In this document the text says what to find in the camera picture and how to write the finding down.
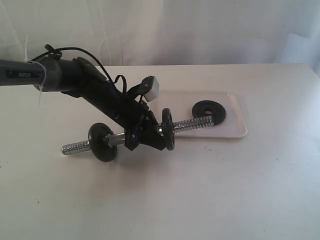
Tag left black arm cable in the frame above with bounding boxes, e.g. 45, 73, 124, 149
29, 43, 131, 96

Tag white background curtain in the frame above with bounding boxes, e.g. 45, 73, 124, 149
0, 0, 320, 68

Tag chrome threaded dumbbell bar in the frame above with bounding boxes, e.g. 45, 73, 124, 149
61, 115, 215, 156

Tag left grey black robot arm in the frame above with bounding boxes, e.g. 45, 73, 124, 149
0, 56, 166, 150

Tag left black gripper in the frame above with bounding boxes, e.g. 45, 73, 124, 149
109, 97, 166, 151

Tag black weight plate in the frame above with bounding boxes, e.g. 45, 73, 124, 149
161, 108, 175, 151
88, 122, 118, 163
191, 100, 227, 125

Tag white plastic tray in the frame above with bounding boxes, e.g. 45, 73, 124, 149
148, 90, 248, 139

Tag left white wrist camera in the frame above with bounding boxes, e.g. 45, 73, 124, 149
127, 75, 160, 103

